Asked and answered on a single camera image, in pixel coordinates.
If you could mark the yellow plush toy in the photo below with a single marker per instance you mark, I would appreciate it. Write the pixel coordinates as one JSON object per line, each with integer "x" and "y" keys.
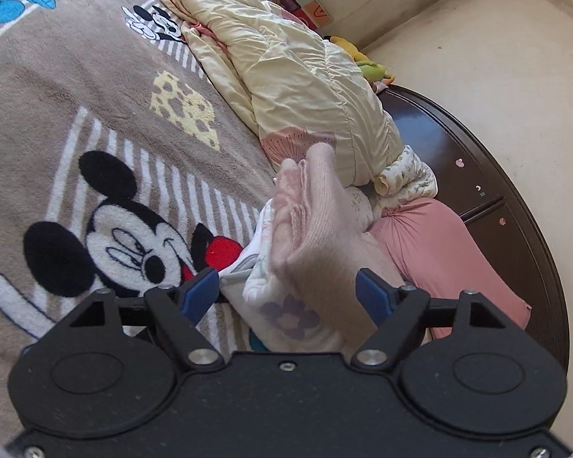
{"x": 374, "y": 72}

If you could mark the white floral folded clothes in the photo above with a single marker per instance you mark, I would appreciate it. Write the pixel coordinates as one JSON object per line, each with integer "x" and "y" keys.
{"x": 269, "y": 307}

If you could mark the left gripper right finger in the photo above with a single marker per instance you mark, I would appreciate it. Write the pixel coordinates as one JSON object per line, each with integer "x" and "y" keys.
{"x": 398, "y": 314}

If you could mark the pink pillow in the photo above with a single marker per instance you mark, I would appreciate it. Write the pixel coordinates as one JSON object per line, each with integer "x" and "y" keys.
{"x": 432, "y": 248}

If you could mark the Mickey Mouse bed blanket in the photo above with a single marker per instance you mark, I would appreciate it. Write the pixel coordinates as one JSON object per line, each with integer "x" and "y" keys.
{"x": 121, "y": 166}

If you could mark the cream yellow quilt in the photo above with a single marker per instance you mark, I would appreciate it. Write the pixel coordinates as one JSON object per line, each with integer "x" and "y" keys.
{"x": 291, "y": 87}

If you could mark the dark wooden headboard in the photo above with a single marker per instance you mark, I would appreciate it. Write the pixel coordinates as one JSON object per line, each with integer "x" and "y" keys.
{"x": 474, "y": 185}

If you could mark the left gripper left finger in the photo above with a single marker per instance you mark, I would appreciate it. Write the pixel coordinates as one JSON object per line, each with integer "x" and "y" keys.
{"x": 175, "y": 313}

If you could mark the beige knit sweater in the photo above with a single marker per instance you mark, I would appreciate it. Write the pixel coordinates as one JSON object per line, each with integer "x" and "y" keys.
{"x": 318, "y": 247}

